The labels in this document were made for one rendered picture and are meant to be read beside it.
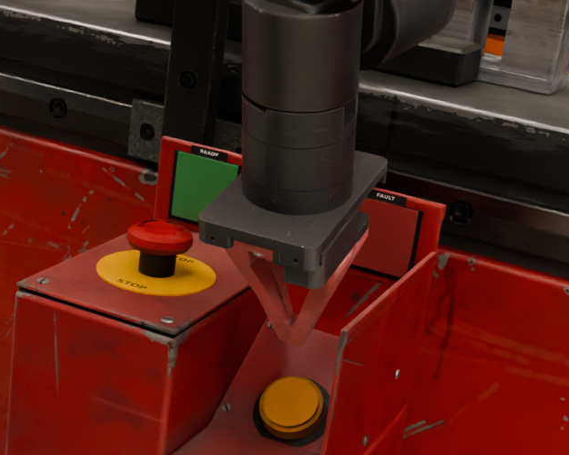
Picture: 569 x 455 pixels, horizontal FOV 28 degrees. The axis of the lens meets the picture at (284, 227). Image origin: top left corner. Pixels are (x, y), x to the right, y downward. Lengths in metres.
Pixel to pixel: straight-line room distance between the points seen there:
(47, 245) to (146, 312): 0.41
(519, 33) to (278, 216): 0.42
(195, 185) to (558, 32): 0.33
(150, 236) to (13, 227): 0.40
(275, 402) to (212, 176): 0.16
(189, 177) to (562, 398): 0.32
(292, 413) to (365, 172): 0.15
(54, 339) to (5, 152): 0.41
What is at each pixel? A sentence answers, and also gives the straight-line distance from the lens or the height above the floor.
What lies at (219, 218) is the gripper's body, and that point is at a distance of 0.56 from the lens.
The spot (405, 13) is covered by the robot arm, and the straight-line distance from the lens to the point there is 0.57.
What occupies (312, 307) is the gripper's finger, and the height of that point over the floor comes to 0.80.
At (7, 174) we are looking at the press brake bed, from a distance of 1.04.
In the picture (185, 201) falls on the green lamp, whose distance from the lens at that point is 0.76.
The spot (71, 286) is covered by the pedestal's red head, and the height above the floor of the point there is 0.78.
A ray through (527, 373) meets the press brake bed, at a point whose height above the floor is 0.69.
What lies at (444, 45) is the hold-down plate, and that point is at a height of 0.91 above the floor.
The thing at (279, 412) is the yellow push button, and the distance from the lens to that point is 0.67.
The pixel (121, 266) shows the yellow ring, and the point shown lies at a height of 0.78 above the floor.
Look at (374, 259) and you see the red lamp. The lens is 0.72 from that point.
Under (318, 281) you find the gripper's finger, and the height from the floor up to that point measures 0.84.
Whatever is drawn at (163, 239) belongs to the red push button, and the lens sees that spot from 0.66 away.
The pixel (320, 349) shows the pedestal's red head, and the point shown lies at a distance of 0.70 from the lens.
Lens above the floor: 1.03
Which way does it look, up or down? 18 degrees down
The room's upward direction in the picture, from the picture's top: 8 degrees clockwise
